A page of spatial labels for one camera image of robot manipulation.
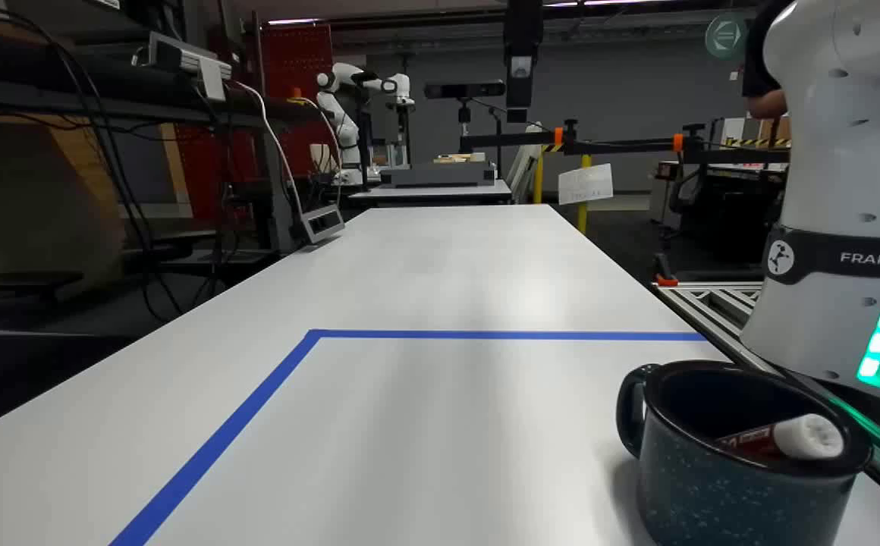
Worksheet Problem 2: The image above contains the red and white marker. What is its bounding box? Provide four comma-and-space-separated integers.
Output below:
712, 411, 851, 466

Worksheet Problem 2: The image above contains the dark blue speckled mug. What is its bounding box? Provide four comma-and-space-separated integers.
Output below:
612, 357, 877, 546

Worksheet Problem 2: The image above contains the grey work table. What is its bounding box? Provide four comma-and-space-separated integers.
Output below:
345, 180, 515, 209

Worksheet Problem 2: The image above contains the grey box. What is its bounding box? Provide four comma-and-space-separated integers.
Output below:
298, 204, 350, 247

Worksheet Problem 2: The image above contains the white paper sign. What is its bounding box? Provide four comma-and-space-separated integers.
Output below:
555, 162, 616, 209

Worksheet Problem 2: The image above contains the blue tape line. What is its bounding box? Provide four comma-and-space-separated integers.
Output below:
106, 324, 707, 546

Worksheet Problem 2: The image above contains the black hanging column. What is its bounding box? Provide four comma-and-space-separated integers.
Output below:
501, 0, 547, 128

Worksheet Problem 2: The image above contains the red cabinet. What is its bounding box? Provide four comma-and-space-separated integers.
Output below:
172, 16, 337, 221

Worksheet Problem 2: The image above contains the white power strip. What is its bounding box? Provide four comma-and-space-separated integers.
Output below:
142, 31, 233, 103

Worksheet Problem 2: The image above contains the round green sign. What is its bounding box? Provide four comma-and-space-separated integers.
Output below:
702, 8, 752, 60

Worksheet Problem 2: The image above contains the person in dark shirt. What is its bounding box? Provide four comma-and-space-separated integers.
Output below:
742, 0, 798, 120

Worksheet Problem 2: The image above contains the tan wooden board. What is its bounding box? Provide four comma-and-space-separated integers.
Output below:
0, 103, 131, 298

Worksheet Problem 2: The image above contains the dark metal shelf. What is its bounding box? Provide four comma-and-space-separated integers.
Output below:
0, 17, 312, 129

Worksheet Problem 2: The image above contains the yellow post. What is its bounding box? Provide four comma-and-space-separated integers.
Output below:
576, 151, 595, 238
530, 148, 550, 205

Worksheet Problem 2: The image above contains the black camera on stand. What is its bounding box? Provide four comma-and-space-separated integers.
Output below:
422, 80, 509, 155

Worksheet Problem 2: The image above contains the white cable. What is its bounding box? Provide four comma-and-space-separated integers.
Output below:
227, 75, 312, 241

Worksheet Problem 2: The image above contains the aluminium rail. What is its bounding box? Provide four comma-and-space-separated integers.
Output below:
651, 279, 880, 518

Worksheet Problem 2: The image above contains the black cable bundle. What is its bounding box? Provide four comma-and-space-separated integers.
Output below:
11, 0, 189, 318

